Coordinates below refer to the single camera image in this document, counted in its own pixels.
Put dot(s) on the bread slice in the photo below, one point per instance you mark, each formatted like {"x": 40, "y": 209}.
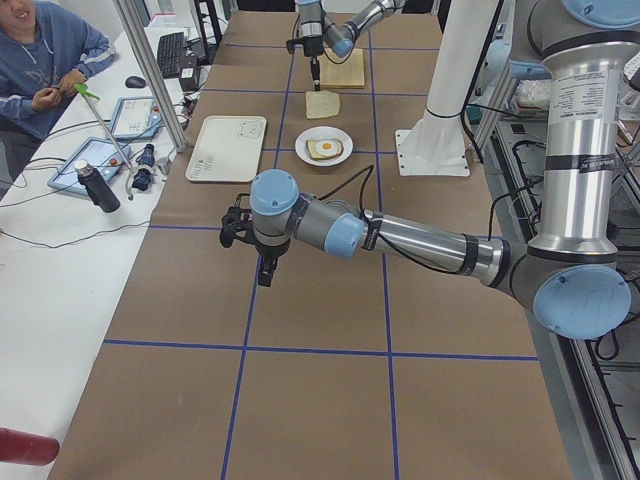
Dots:
{"x": 321, "y": 104}
{"x": 313, "y": 154}

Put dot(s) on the upper teach pendant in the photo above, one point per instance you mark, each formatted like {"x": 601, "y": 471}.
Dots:
{"x": 135, "y": 119}

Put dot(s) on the white central column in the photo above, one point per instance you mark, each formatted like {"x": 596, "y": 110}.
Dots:
{"x": 468, "y": 25}

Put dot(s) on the folded blue umbrella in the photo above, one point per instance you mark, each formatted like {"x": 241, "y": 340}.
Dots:
{"x": 145, "y": 168}

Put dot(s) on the fried egg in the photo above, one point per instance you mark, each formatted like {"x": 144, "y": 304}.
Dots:
{"x": 326, "y": 147}

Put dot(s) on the cream bear serving tray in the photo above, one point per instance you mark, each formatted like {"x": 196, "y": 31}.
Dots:
{"x": 228, "y": 149}

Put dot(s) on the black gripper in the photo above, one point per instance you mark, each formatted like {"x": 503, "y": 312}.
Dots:
{"x": 269, "y": 249}
{"x": 313, "y": 46}

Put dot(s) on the black computer mouse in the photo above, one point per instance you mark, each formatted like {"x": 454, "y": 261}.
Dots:
{"x": 135, "y": 82}

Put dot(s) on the green handled reacher stick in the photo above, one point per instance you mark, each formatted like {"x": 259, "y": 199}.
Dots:
{"x": 83, "y": 91}

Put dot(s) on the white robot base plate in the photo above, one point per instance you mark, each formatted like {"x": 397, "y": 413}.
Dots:
{"x": 431, "y": 153}

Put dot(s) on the wooden cutting board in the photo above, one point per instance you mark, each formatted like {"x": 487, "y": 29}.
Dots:
{"x": 342, "y": 73}

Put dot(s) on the bread slice under egg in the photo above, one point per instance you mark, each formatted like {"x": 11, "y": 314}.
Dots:
{"x": 313, "y": 154}

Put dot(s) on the black water bottle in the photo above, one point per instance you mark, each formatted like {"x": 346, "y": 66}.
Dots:
{"x": 96, "y": 187}

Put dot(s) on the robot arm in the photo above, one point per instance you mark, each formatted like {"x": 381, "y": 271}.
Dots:
{"x": 566, "y": 275}
{"x": 314, "y": 30}

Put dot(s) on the person in blue hoodie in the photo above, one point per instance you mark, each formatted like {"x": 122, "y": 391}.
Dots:
{"x": 46, "y": 51}

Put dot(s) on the black keyboard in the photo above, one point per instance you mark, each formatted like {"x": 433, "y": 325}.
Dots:
{"x": 169, "y": 53}

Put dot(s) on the aluminium frame post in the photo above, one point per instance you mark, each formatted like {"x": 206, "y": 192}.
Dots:
{"x": 145, "y": 57}

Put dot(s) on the red cylinder bottle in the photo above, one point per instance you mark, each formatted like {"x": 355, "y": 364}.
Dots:
{"x": 25, "y": 448}

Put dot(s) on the white round plate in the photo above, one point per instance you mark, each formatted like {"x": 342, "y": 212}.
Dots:
{"x": 320, "y": 133}

